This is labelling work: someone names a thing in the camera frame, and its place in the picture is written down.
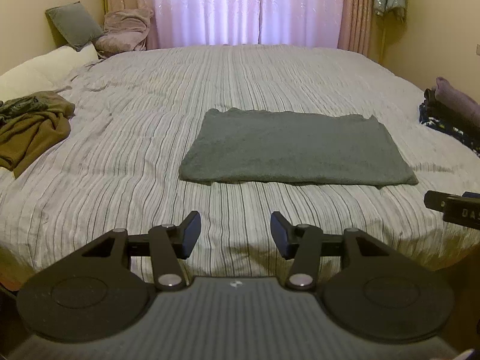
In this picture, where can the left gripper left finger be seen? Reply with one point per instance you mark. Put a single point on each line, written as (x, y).
(170, 243)

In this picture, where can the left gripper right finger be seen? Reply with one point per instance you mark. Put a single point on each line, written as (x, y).
(302, 244)

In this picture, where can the grey knit garment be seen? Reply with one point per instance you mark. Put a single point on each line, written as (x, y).
(294, 148)

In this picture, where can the pile of folded clothes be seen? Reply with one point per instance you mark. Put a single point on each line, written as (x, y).
(447, 110)

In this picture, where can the striped bed cover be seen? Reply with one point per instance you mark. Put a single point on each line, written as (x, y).
(138, 113)

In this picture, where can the brown garment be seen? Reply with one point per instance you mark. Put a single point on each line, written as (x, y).
(27, 137)

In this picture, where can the olive grey garment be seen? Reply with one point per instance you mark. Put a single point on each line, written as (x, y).
(34, 103)

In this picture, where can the white long pillow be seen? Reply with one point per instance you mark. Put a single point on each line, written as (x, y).
(45, 72)

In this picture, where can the mauve crumpled blanket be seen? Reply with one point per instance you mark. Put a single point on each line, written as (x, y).
(124, 31)

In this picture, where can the pink window curtain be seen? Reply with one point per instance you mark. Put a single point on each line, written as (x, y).
(343, 24)

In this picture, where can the grey square cushion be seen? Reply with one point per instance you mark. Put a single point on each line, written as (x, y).
(75, 24)

